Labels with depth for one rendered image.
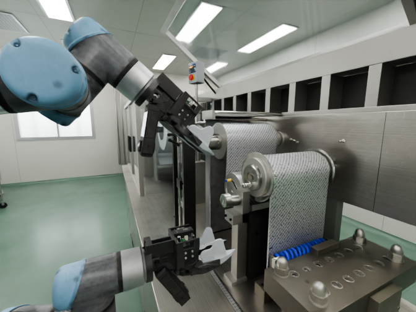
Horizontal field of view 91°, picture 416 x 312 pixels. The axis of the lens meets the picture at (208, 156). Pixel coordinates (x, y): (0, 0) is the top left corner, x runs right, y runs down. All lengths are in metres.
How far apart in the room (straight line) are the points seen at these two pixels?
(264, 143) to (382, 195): 0.40
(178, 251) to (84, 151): 5.67
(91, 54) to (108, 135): 5.56
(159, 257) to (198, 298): 0.27
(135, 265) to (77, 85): 0.33
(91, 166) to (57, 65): 5.83
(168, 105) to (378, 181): 0.64
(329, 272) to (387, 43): 0.64
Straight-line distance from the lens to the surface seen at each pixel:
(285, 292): 0.59
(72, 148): 6.07
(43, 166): 6.25
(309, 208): 0.73
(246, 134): 0.81
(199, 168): 1.28
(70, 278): 0.48
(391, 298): 0.71
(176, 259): 0.49
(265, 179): 0.58
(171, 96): 0.47
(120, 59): 0.45
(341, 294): 0.63
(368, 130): 0.79
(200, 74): 1.10
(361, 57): 0.84
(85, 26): 0.46
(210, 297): 0.73
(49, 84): 0.29
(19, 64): 0.30
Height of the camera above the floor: 1.41
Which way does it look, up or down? 9 degrees down
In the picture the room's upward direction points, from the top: straight up
